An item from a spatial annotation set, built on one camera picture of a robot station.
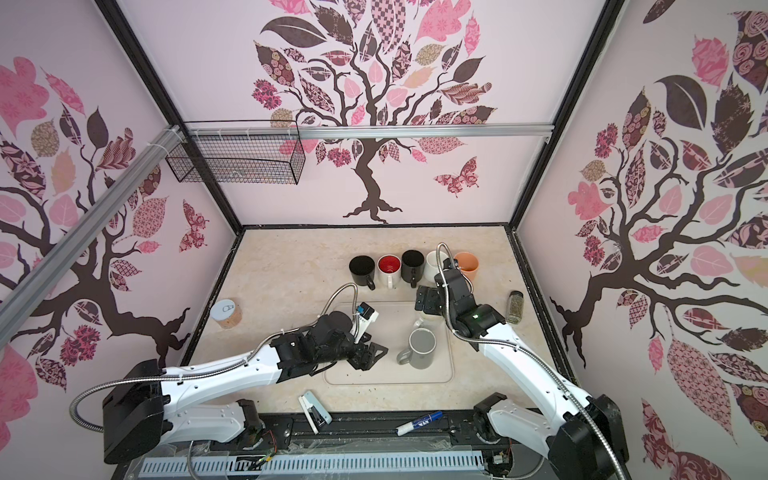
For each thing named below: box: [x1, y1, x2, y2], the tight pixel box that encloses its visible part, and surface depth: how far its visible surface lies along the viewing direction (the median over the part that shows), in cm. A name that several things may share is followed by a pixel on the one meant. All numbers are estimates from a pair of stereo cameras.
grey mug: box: [396, 327, 437, 370], surface depth 81 cm
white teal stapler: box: [298, 390, 333, 435], surface depth 76 cm
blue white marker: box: [395, 411, 443, 436], surface depth 76 cm
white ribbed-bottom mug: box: [425, 250, 448, 283], surface depth 102 cm
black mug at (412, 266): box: [401, 249, 425, 288], surface depth 101 cm
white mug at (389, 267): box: [377, 254, 402, 289], surface depth 100 cm
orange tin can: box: [210, 299, 242, 329], surface depth 92 cm
